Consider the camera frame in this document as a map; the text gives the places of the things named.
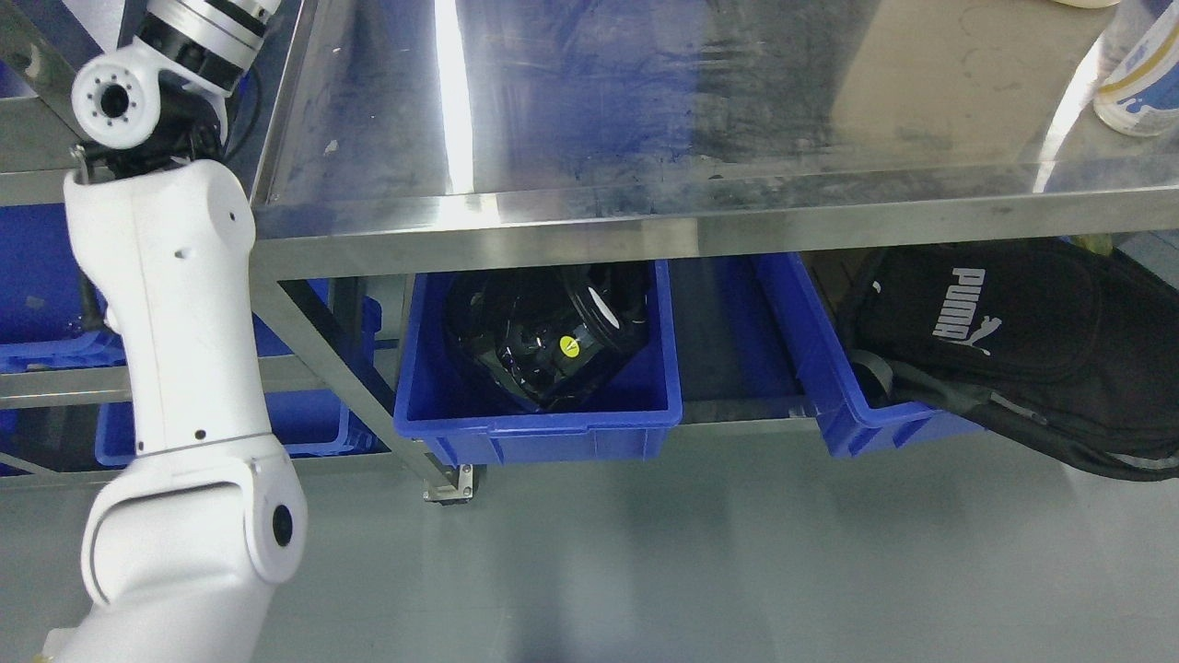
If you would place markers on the blue bin lower left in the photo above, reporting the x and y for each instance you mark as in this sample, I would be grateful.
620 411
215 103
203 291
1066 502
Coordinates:
309 423

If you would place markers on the blue bin under backpack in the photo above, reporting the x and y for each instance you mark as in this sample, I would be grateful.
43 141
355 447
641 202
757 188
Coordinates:
849 425

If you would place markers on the black device with yellow sticker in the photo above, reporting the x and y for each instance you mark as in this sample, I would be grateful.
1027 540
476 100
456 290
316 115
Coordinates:
546 339

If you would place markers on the blue bin with black device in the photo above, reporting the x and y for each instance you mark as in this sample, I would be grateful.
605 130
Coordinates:
464 423

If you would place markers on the blue bin far left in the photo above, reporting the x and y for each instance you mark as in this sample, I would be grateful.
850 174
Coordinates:
42 311

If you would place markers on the black Puma backpack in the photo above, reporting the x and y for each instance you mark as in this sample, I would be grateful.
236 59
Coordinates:
1070 353

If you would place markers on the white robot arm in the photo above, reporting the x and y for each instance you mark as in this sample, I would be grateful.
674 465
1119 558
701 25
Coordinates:
184 550

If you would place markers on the stainless steel table frame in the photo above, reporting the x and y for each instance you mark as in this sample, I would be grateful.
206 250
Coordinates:
403 137

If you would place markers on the white blue bottle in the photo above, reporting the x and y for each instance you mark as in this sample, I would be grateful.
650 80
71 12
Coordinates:
1138 97

